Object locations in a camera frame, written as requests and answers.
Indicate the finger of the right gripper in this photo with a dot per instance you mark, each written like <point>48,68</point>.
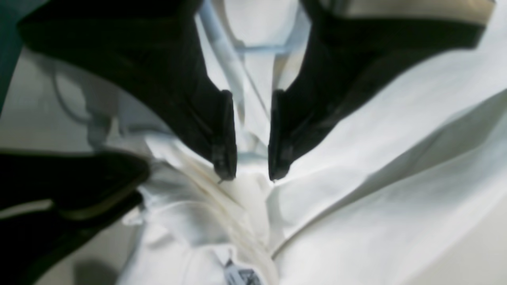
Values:
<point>30,244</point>

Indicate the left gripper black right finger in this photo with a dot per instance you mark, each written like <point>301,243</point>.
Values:
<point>355,49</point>

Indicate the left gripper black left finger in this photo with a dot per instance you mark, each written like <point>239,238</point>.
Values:
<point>151,49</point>

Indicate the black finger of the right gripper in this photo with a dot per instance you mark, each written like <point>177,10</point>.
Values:
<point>72,181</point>

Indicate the white t-shirt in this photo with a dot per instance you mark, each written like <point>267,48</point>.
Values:
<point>390,188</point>

